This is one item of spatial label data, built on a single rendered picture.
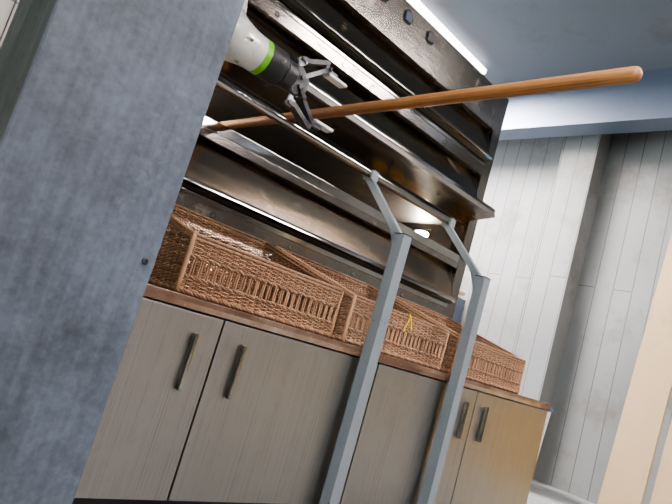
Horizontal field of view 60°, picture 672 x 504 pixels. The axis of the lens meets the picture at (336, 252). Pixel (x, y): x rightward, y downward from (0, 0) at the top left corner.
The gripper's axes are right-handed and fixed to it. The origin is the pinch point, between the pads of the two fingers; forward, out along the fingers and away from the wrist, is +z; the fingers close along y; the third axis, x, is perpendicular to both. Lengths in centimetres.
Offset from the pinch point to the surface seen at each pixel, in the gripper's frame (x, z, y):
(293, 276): -6.0, 8.8, 47.5
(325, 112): -4.3, 0.9, 0.7
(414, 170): -45, 87, -19
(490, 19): -130, 214, -195
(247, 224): -56, 21, 30
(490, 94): 49.6, 1.4, 1.3
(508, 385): -6, 139, 58
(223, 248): -6, -16, 47
